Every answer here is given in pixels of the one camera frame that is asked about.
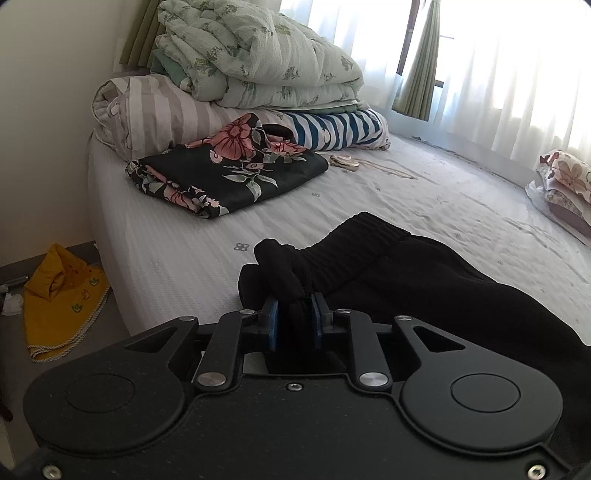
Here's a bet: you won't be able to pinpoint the mint green folded cloth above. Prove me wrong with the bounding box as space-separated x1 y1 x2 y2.
150 48 195 91

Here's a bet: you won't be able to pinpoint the pink floral pillow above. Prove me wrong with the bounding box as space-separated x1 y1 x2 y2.
536 148 591 205

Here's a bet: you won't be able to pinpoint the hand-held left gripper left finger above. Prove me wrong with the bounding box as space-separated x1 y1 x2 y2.
121 297 280 389

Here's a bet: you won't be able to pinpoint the yellow cloth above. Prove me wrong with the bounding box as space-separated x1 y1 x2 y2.
23 243 112 363

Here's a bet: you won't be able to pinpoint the grey white striped blanket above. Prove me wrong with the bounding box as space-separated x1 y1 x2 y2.
91 75 298 162

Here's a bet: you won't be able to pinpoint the black floral cloth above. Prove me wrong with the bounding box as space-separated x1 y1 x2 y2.
126 113 330 220

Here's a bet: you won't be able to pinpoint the blue white striped blanket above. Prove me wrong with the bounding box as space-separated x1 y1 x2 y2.
281 108 392 152

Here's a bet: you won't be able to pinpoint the black pants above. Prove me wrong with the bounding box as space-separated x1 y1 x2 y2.
237 211 591 467

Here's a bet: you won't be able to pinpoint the white sheer curtain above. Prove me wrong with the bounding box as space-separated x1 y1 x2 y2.
277 0 591 155

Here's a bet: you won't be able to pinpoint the brown patterned pillow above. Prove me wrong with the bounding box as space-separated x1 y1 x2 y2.
544 186 591 232

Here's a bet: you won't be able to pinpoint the white crumpled paper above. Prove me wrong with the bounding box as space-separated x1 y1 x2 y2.
1 292 25 317

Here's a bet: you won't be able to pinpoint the green curtain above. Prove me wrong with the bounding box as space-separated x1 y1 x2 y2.
119 0 163 66
392 0 445 121

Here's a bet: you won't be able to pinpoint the light green floral quilt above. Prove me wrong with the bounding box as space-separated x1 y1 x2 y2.
154 0 366 113

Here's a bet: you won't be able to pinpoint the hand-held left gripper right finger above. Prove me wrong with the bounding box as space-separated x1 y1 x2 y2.
311 294 468 392

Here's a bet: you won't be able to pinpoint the beige cord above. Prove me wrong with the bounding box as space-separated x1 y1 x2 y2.
359 161 420 182

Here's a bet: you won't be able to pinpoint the bed with white sheet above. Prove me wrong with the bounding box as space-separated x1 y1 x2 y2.
87 131 591 348

